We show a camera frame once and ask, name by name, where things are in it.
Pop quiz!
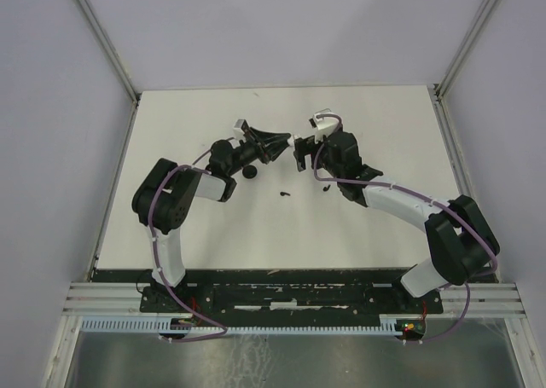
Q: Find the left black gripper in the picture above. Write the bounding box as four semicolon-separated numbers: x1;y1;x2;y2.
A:
228;126;294;176

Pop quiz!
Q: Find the white earbud charging case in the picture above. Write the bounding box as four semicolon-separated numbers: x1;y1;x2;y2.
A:
288;135;299;148

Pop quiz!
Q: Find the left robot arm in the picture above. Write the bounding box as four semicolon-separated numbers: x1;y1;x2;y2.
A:
131;119;292;311

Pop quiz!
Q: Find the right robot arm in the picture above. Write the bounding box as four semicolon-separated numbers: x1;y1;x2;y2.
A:
294;131;500;312

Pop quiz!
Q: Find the black earbud charging case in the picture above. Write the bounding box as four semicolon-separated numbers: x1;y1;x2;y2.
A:
241;165;258;180

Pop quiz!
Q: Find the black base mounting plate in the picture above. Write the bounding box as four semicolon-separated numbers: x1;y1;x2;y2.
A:
141;283;444;322

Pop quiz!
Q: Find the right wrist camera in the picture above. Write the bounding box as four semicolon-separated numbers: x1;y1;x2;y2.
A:
309;108;343;143

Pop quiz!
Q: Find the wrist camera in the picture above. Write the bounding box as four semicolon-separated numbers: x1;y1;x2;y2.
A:
233;119;249;141
309;108;343;143

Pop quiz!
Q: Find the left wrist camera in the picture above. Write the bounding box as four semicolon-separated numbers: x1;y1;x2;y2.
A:
233;119;249;141

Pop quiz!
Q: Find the right aluminium frame post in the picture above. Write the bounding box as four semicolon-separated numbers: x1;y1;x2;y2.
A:
433;0;513;101

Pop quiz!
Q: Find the aluminium frame post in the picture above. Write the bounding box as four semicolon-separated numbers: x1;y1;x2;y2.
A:
63;0;142;103
433;0;513;101

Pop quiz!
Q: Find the left aluminium frame post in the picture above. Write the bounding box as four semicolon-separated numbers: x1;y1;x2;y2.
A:
63;0;142;103

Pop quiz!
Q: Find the aluminium frame rail front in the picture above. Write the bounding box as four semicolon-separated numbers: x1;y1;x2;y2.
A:
62;281;526;316

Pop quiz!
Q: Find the white slotted cable duct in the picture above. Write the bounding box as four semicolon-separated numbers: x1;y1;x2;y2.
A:
79;316;406;333

